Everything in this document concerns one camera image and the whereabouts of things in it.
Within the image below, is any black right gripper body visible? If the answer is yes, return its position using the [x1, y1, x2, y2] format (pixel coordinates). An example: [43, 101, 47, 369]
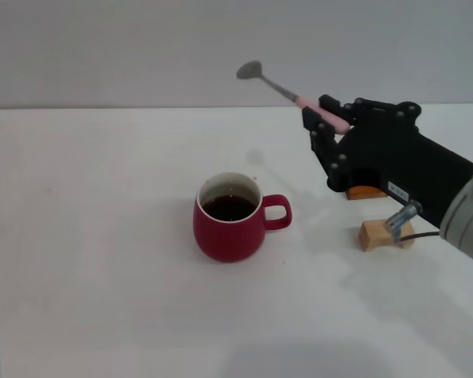
[336, 100, 473, 235]

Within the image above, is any pink handled metal spoon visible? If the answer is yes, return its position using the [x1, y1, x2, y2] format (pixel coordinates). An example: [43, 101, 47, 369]
[236, 61, 352, 135]

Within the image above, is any red ceramic coffee cup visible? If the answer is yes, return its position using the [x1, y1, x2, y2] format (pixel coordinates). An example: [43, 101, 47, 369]
[192, 172, 292, 264]

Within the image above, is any dark orange wooden block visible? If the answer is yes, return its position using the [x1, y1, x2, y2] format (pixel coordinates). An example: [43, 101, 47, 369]
[345, 184, 389, 201]

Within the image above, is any light wooden arch block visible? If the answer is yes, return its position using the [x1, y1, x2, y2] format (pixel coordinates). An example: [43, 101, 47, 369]
[358, 218, 415, 253]

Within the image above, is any grey right gripper cable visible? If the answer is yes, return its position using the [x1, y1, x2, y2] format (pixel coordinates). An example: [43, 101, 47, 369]
[385, 200, 442, 248]

